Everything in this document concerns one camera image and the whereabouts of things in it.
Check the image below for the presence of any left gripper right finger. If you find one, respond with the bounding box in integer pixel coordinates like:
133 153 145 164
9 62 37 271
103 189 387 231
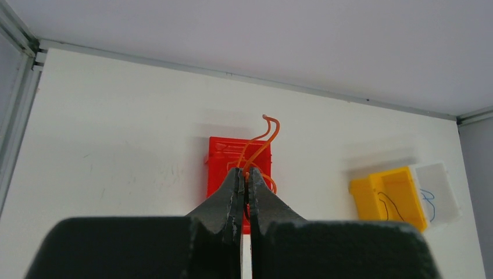
248 168 441 278

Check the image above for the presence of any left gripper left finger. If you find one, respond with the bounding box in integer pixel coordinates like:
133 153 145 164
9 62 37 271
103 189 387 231
26 168 245 278

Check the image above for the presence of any blue wire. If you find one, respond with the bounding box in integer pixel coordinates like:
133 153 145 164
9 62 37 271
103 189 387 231
420 188 437 223

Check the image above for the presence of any red plastic bin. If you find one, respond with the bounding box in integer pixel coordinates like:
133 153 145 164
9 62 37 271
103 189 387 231
205 137 271 235

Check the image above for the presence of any orange plastic bin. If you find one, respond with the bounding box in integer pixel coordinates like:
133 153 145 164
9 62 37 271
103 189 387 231
349 166 427 232

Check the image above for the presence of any clear plastic bin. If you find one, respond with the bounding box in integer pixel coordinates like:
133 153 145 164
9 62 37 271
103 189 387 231
408 161 462 230

